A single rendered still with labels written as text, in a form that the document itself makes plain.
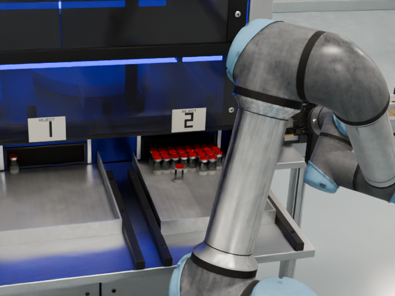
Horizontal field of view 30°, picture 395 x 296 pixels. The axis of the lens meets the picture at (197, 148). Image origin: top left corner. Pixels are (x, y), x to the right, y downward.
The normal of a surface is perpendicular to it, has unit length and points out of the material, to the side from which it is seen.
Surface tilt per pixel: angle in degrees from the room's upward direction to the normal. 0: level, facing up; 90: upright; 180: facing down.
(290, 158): 0
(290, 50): 55
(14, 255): 0
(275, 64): 78
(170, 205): 0
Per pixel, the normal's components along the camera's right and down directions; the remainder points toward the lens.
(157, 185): 0.04, -0.90
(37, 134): 0.26, 0.42
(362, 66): 0.50, -0.19
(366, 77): 0.52, 0.04
